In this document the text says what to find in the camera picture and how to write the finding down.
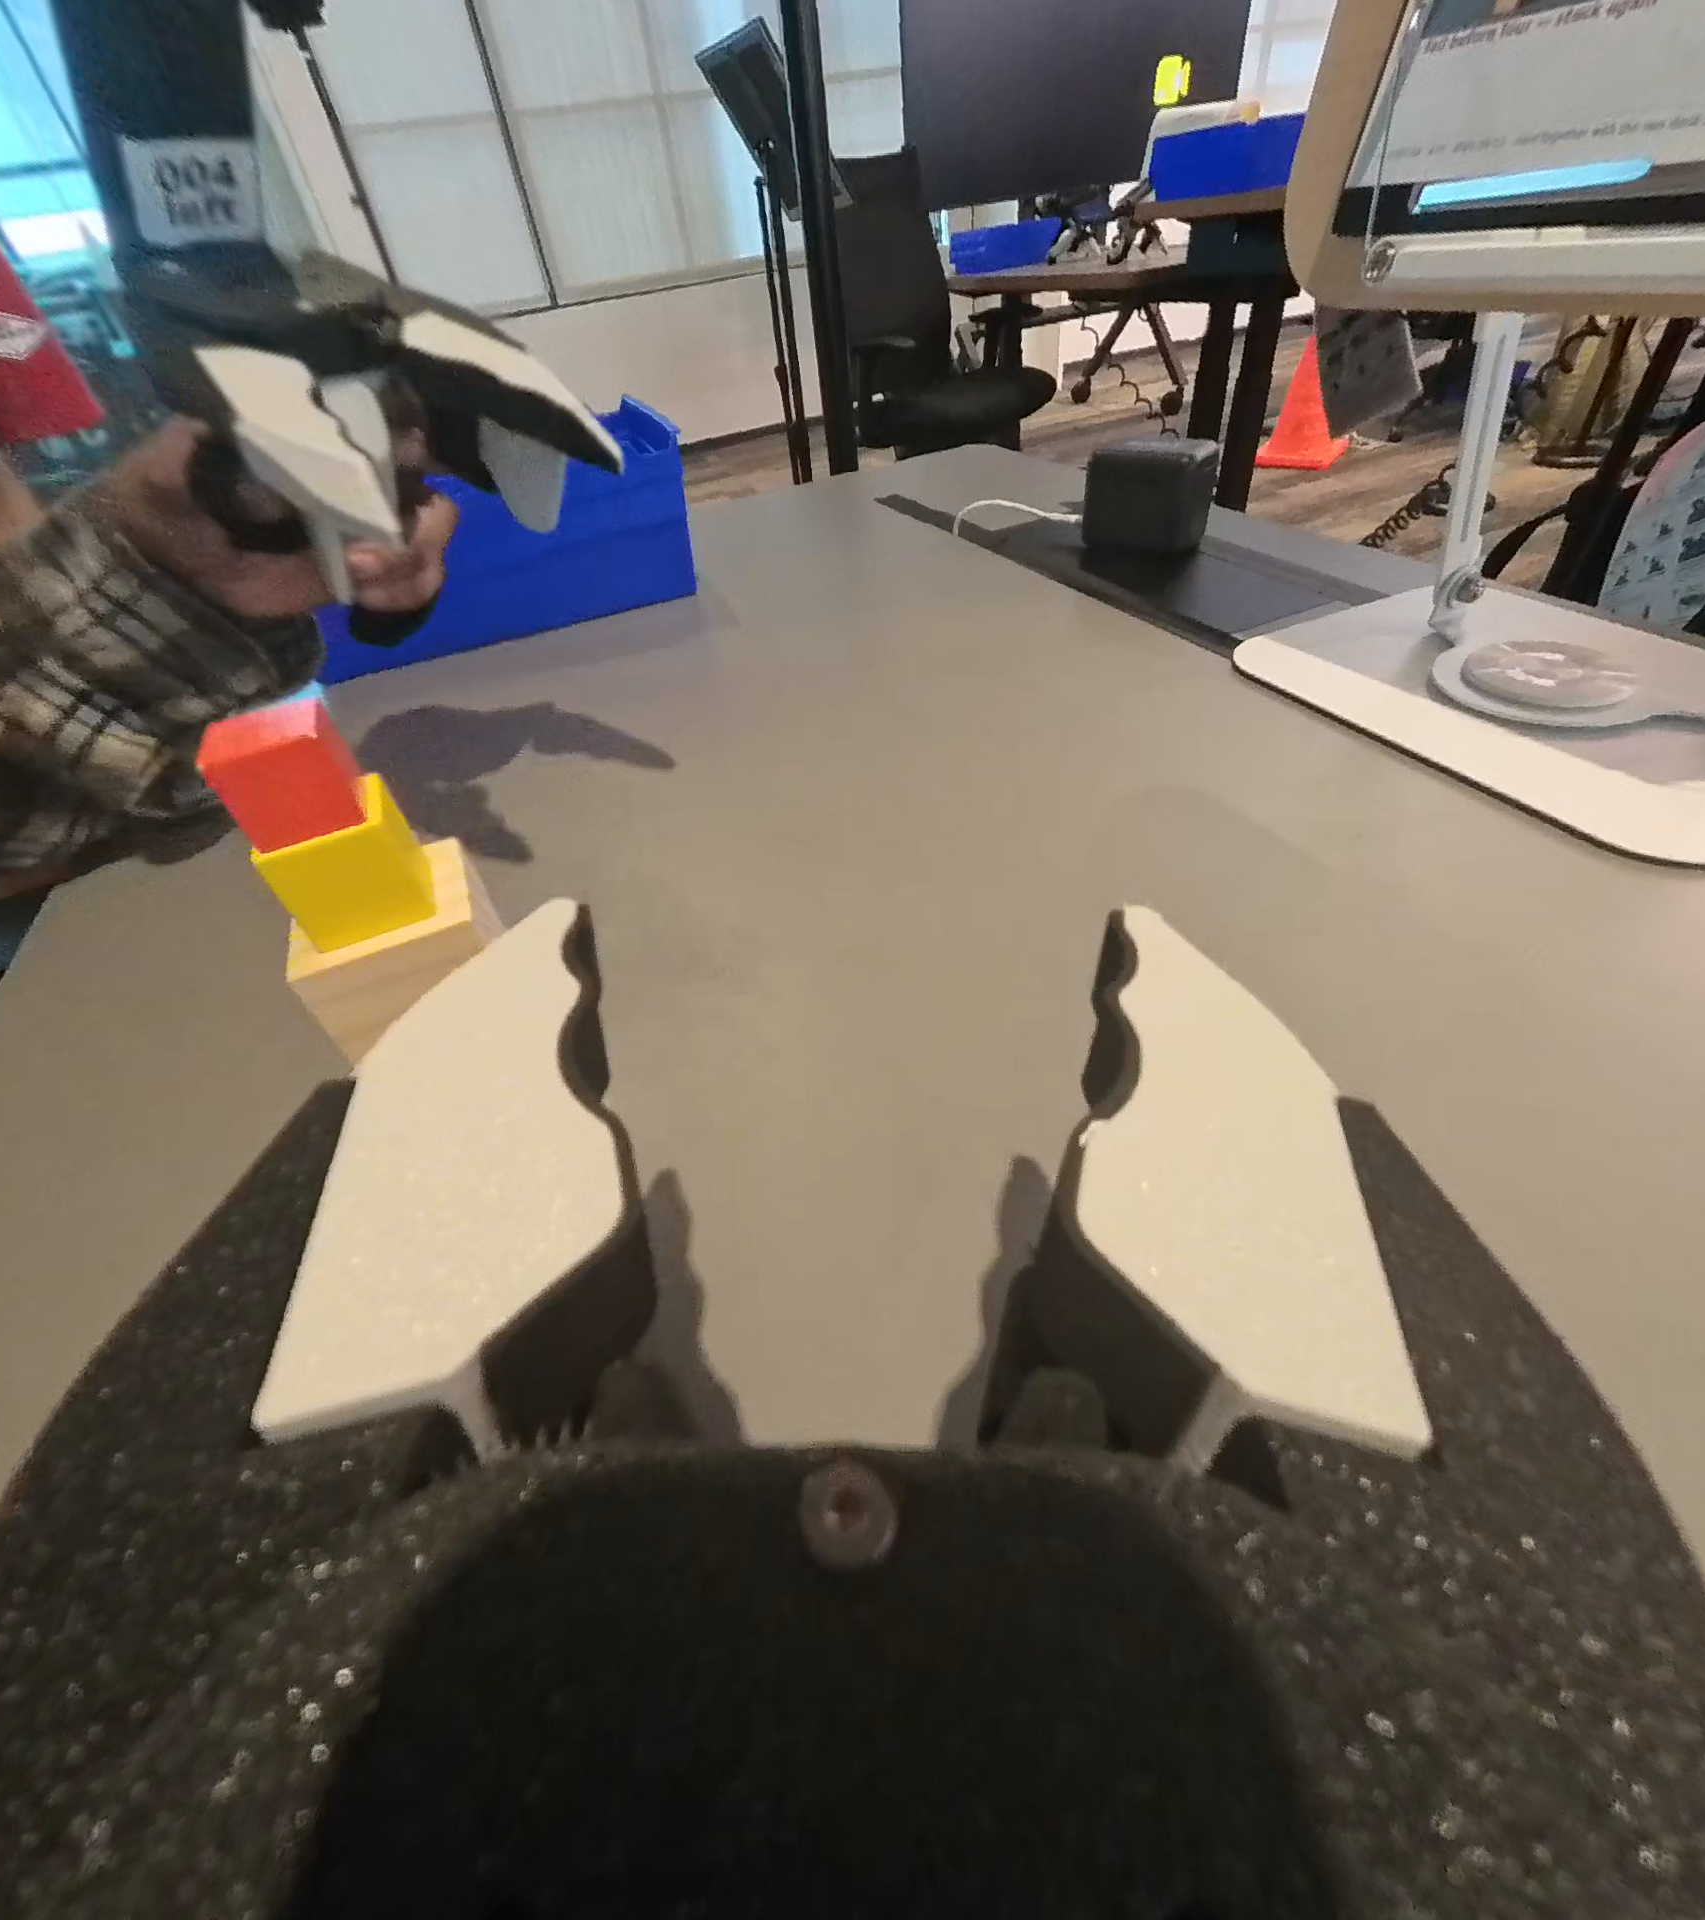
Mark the black panel on stand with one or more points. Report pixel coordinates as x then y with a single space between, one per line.
750 82

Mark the person's left forearm plaid sleeve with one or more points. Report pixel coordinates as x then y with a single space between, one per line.
57 674

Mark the yellow wooden cube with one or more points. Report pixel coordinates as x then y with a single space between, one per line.
351 884

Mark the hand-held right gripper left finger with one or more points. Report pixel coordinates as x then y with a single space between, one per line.
447 1200

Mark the large blue plastic bin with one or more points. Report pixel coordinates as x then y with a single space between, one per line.
567 555

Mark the black office chair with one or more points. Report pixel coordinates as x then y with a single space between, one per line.
927 345

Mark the natural wooden cube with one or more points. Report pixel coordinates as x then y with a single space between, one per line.
373 982

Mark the orange traffic cone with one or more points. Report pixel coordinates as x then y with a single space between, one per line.
1301 421

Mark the black computer monitor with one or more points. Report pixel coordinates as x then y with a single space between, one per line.
1063 91

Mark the printed paper leaflet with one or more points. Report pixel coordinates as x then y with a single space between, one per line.
1691 495

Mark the red wooden cube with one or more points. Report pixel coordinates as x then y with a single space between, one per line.
284 772

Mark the small black cube box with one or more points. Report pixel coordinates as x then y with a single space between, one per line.
1150 495

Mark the white tablet stand base plate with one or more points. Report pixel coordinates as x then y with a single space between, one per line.
1407 704

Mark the black tripod pole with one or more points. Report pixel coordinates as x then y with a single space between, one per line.
825 224

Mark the person's left hand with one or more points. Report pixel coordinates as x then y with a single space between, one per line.
163 510

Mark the dark wooden background desk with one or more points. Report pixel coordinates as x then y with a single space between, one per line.
1212 241

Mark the small blue plastic tray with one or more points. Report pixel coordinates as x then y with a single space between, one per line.
1004 249

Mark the blue bin with white lid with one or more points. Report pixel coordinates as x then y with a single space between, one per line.
1220 150

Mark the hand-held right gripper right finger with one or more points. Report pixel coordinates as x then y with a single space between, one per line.
1228 1231

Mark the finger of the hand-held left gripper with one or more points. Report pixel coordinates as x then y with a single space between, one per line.
523 404
305 435

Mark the tablet with pale frame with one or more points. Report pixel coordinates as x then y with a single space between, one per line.
1587 135

